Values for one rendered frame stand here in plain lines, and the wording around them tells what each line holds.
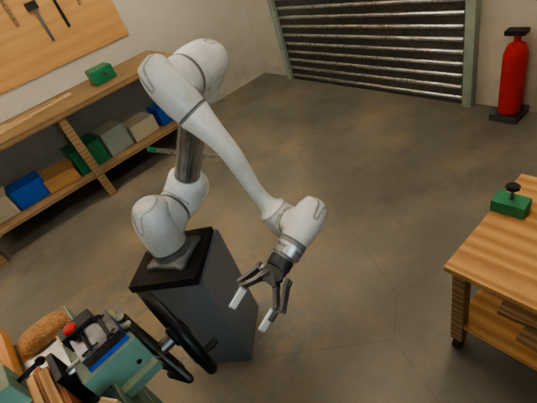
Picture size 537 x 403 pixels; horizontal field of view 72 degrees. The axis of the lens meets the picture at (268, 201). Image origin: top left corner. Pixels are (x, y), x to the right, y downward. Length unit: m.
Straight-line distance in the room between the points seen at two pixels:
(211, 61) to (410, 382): 1.42
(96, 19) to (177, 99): 3.09
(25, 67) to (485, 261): 3.68
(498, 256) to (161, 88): 1.17
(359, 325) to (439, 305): 0.37
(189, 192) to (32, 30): 2.76
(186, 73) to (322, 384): 1.36
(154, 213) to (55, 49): 2.78
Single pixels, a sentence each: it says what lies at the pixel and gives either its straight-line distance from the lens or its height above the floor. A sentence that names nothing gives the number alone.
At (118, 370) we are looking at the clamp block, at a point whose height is 0.92.
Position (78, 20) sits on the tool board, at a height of 1.31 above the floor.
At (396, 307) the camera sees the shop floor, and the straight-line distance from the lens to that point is 1.93.
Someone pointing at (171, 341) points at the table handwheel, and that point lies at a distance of 1.07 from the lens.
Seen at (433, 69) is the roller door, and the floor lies 0.26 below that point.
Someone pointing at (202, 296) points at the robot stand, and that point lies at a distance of 1.53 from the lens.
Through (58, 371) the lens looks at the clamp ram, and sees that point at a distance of 0.97.
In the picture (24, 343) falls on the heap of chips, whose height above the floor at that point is 0.93.
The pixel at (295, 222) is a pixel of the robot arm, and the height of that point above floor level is 0.87.
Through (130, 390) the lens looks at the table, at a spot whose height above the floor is 0.86.
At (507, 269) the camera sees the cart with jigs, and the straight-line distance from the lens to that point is 1.41.
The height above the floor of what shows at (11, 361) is 0.94.
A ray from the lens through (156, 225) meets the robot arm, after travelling 1.42.
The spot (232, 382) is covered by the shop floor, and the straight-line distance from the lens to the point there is 1.91.
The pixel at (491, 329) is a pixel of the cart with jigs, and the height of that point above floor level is 0.18.
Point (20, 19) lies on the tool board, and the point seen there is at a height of 1.48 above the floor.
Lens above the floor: 1.61
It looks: 37 degrees down
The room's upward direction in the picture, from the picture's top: 21 degrees counter-clockwise
